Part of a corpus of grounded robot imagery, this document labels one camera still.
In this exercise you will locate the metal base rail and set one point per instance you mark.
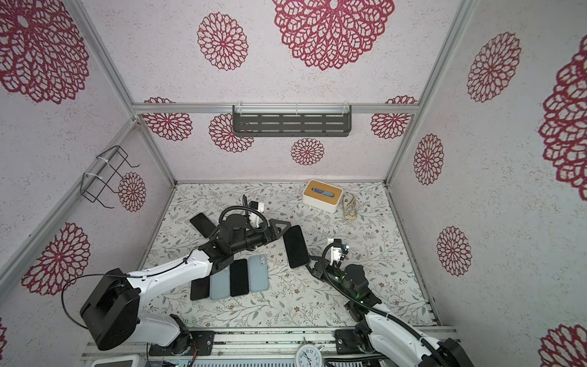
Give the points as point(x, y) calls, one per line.
point(241, 343)

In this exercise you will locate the small black phone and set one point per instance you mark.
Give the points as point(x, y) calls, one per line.
point(296, 248)
point(203, 224)

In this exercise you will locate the white tablet device corner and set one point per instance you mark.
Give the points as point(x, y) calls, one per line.
point(132, 360)

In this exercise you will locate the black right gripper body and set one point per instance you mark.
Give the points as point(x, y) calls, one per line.
point(321, 274)

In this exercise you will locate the light blue phone case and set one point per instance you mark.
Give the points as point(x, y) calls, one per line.
point(219, 285)

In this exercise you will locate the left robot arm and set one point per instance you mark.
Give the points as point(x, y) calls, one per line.
point(113, 313)

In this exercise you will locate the black bare phone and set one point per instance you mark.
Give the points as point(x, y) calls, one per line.
point(200, 289)

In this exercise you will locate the white analog clock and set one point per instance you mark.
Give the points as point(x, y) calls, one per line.
point(308, 356)

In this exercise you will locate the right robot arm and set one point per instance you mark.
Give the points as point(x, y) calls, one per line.
point(378, 330)

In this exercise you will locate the black wire wall rack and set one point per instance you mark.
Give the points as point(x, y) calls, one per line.
point(94, 183)

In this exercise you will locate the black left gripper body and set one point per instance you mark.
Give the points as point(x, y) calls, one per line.
point(267, 238)

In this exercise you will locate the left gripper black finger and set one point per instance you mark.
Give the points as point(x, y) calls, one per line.
point(279, 224)
point(280, 229)

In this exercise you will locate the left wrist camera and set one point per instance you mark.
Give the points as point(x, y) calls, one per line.
point(255, 207)

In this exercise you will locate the grey wall shelf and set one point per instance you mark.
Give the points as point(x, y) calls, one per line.
point(291, 121)

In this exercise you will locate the purple bare phone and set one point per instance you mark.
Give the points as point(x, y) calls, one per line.
point(239, 278)

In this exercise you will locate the white tissue box wooden lid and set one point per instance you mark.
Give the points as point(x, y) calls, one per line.
point(322, 196)

